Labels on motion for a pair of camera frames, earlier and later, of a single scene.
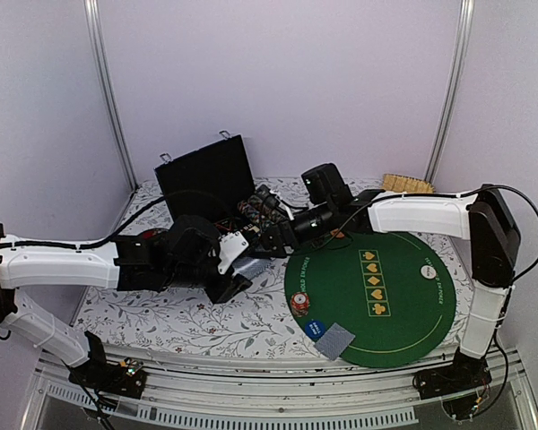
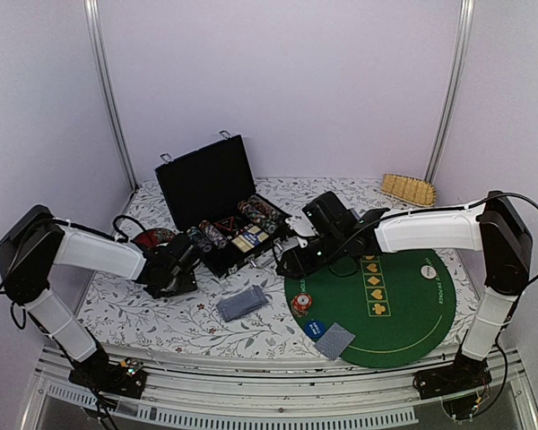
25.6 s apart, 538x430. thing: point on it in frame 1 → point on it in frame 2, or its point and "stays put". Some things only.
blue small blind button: [315, 329] stays put
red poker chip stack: [299, 304] stays put
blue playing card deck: [250, 267] → [242, 303]
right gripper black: [274, 230] → [298, 267]
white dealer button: [428, 271] stays put
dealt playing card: [334, 341] stays put
